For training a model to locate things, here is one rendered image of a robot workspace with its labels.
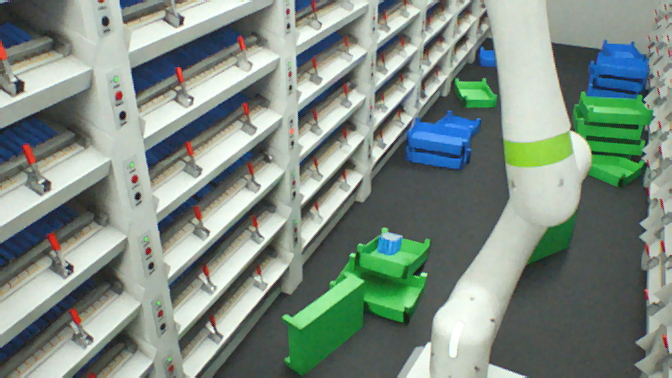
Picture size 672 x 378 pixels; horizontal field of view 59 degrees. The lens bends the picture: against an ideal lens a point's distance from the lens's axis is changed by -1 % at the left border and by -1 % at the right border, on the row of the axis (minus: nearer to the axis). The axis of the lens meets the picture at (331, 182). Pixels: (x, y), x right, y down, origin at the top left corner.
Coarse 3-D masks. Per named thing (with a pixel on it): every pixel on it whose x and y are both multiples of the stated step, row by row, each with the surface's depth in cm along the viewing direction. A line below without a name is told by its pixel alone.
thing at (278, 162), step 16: (272, 160) 195; (288, 160) 192; (256, 176) 187; (272, 176) 190; (240, 192) 180; (208, 208) 170; (224, 208) 172; (240, 208) 175; (208, 224) 166; (224, 224) 168; (176, 240) 158; (192, 240) 159; (208, 240) 161; (176, 256) 154; (192, 256) 156; (176, 272) 151
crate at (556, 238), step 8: (560, 224) 236; (568, 224) 239; (552, 232) 235; (560, 232) 238; (568, 232) 241; (544, 240) 235; (552, 240) 238; (560, 240) 241; (568, 240) 244; (536, 248) 235; (544, 248) 238; (552, 248) 241; (560, 248) 244; (536, 256) 237; (544, 256) 240
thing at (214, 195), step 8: (256, 160) 189; (232, 176) 180; (240, 176) 182; (224, 184) 176; (232, 184) 179; (216, 192) 172; (224, 192) 176; (208, 200) 169; (192, 208) 165; (200, 208) 166; (184, 216) 161; (192, 216) 163; (176, 224) 158; (184, 224) 161; (168, 232) 155; (176, 232) 158; (184, 232) 159; (160, 240) 153
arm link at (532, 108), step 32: (512, 0) 93; (544, 0) 95; (512, 32) 96; (544, 32) 96; (512, 64) 98; (544, 64) 97; (512, 96) 100; (544, 96) 98; (512, 128) 102; (544, 128) 99
